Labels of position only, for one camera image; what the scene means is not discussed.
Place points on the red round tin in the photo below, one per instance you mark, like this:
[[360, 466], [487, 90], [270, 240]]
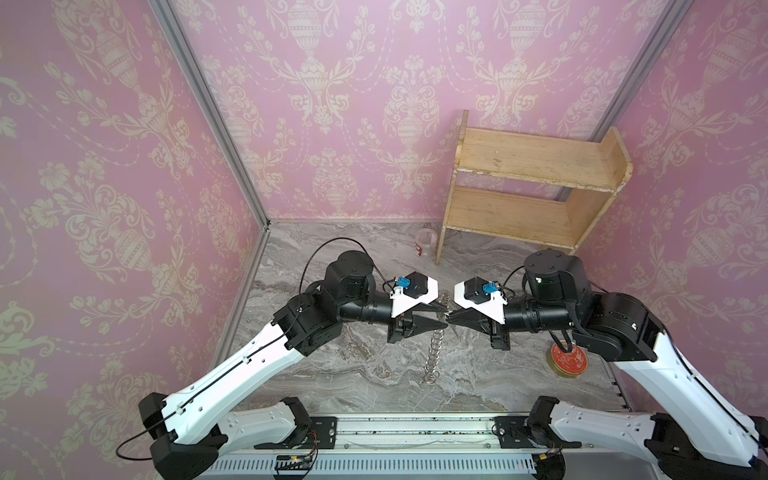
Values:
[[567, 365]]

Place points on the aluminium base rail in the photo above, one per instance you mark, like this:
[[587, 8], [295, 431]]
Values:
[[433, 445]]

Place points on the aluminium corner post left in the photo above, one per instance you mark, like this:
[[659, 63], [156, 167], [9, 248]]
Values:
[[194, 74]]

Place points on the clear plastic cup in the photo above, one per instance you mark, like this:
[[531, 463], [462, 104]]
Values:
[[426, 240]]

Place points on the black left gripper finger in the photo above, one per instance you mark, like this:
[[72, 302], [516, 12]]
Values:
[[422, 324], [433, 307]]

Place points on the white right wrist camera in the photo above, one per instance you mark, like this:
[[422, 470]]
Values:
[[485, 297]]

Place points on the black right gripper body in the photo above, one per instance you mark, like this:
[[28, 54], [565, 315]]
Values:
[[499, 330]]

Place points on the aluminium corner post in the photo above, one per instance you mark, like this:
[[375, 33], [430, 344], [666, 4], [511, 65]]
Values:
[[194, 74], [628, 45]]

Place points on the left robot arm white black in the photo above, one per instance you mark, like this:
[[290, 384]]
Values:
[[193, 427]]

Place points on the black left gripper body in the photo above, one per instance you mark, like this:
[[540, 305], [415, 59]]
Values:
[[399, 325]]

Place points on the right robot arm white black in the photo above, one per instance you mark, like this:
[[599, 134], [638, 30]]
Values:
[[698, 435]]

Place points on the aluminium corner post right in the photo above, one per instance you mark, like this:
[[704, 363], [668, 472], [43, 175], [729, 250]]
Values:
[[628, 45]]

